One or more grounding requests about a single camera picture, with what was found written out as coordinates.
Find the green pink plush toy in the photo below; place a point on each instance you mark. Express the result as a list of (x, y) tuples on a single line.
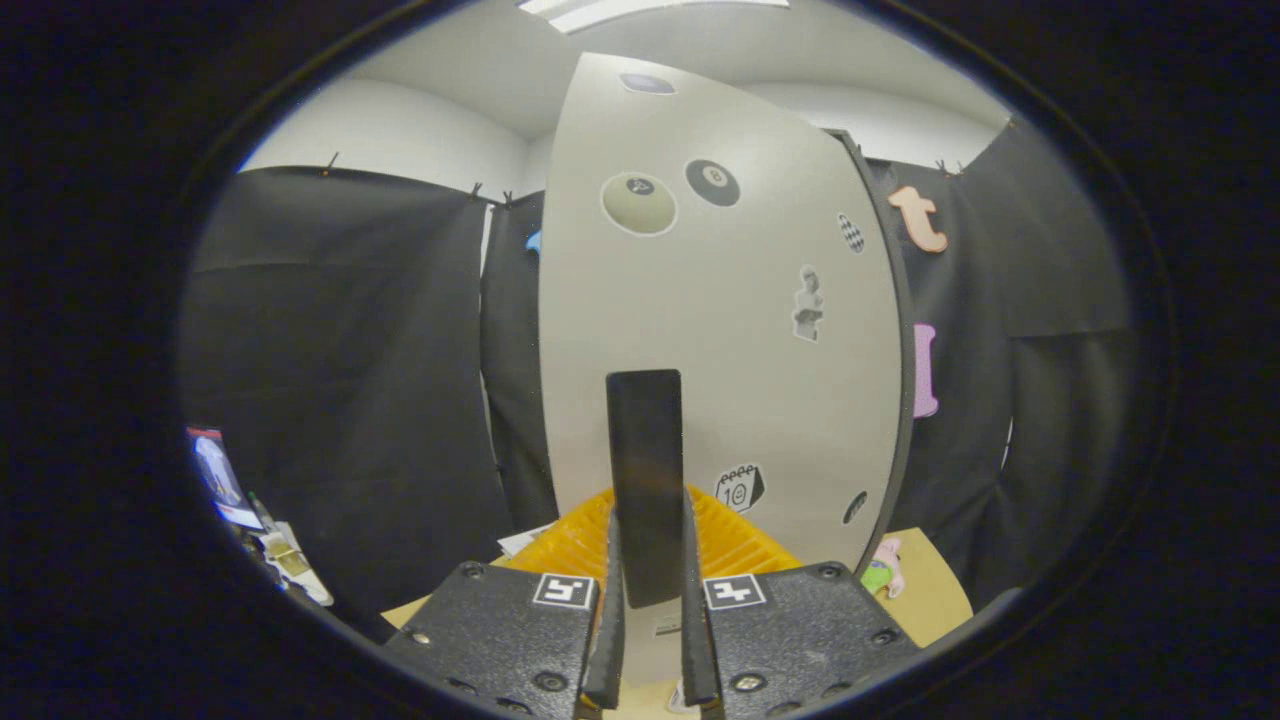
[(880, 575)]

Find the light grey shoe cabinet door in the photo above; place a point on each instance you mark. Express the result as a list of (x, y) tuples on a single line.
[(720, 300)]

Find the long ceiling light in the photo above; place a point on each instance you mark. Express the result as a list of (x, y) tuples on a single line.
[(650, 10)]

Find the grey shoe cabinet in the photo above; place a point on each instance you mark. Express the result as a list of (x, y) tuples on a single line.
[(903, 300)]

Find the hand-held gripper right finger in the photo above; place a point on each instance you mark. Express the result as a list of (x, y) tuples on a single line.
[(800, 630)]

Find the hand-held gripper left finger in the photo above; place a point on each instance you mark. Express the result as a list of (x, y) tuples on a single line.
[(500, 630)]

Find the white book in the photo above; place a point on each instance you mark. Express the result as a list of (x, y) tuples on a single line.
[(520, 543)]

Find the black backdrop cloth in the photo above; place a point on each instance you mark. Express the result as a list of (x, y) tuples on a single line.
[(330, 350)]

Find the white yellowish object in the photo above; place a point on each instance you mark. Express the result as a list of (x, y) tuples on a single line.
[(292, 562)]

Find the blue white printed sheet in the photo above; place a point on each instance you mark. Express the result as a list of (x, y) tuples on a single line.
[(218, 475)]

